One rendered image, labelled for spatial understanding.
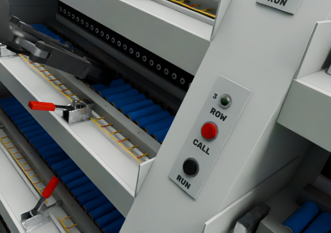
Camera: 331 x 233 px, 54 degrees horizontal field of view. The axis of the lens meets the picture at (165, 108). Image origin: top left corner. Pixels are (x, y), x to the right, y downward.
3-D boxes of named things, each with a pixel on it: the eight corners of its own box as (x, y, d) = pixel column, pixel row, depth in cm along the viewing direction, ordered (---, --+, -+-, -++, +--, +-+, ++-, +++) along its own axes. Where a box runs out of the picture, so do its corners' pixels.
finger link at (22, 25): (17, 19, 42) (20, 22, 41) (89, 55, 50) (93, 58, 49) (4, 46, 42) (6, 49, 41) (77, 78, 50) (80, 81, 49)
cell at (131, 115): (160, 116, 54) (130, 126, 50) (153, 111, 56) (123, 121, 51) (162, 107, 54) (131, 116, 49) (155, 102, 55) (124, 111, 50)
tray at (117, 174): (130, 224, 40) (140, 165, 35) (-29, 49, 75) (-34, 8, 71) (227, 167, 53) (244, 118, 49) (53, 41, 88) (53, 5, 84)
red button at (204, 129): (210, 142, 32) (217, 127, 32) (198, 133, 33) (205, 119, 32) (215, 142, 33) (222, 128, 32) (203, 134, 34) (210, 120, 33)
